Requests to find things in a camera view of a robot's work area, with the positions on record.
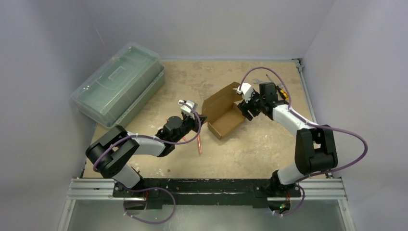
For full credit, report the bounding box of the clear plastic storage box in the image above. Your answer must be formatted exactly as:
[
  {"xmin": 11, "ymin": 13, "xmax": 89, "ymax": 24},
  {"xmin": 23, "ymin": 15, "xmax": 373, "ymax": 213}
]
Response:
[{"xmin": 71, "ymin": 42, "xmax": 165, "ymax": 128}]

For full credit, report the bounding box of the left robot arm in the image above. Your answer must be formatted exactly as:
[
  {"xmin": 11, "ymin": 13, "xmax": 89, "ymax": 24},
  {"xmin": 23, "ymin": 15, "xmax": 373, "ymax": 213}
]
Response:
[{"xmin": 85, "ymin": 115, "xmax": 207, "ymax": 197}]

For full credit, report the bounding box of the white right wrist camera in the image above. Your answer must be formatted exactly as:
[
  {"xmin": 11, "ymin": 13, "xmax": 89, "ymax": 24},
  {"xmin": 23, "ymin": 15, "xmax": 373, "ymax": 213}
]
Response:
[{"xmin": 236, "ymin": 82, "xmax": 255, "ymax": 103}]

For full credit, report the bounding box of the silver wrench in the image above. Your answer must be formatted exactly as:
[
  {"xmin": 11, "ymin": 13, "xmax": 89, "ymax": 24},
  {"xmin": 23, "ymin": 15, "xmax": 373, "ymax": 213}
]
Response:
[{"xmin": 253, "ymin": 78, "xmax": 268, "ymax": 85}]

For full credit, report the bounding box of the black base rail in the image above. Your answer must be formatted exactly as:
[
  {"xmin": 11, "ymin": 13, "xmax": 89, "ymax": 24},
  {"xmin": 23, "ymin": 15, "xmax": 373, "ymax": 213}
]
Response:
[{"xmin": 113, "ymin": 178, "xmax": 303, "ymax": 210}]

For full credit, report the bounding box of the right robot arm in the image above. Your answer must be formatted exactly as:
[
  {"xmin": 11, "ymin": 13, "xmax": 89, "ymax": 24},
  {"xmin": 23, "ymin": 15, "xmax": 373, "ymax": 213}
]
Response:
[{"xmin": 236, "ymin": 82, "xmax": 338, "ymax": 196}]

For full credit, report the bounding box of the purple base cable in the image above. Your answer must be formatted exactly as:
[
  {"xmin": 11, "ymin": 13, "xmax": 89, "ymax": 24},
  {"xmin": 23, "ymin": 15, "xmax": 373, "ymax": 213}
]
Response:
[{"xmin": 122, "ymin": 186, "xmax": 177, "ymax": 224}]

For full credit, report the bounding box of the yellow black screwdriver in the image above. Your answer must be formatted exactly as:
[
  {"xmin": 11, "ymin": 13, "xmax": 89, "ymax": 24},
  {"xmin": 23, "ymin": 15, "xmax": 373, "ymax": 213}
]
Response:
[{"xmin": 266, "ymin": 74, "xmax": 290, "ymax": 102}]

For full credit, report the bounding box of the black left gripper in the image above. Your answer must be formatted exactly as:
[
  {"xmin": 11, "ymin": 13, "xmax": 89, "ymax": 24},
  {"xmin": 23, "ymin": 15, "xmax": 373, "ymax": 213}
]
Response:
[{"xmin": 172, "ymin": 111, "xmax": 206, "ymax": 144}]

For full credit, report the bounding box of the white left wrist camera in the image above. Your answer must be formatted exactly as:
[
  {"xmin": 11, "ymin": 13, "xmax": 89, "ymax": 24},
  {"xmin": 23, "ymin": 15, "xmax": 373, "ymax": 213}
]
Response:
[{"xmin": 178, "ymin": 100, "xmax": 197, "ymax": 119}]

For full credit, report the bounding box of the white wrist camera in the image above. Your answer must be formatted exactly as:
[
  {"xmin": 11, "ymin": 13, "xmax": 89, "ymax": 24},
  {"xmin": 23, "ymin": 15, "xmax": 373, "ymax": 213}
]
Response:
[
  {"xmin": 236, "ymin": 82, "xmax": 255, "ymax": 103},
  {"xmin": 178, "ymin": 100, "xmax": 197, "ymax": 119}
]

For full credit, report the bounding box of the aluminium frame rail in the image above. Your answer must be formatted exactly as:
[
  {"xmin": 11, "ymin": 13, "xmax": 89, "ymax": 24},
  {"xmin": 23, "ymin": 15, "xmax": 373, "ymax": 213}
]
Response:
[{"xmin": 57, "ymin": 179, "xmax": 155, "ymax": 231}]

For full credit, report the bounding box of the brown cardboard box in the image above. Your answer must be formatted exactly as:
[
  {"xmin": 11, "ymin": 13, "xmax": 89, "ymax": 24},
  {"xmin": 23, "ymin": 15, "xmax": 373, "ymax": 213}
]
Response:
[{"xmin": 202, "ymin": 82, "xmax": 245, "ymax": 140}]

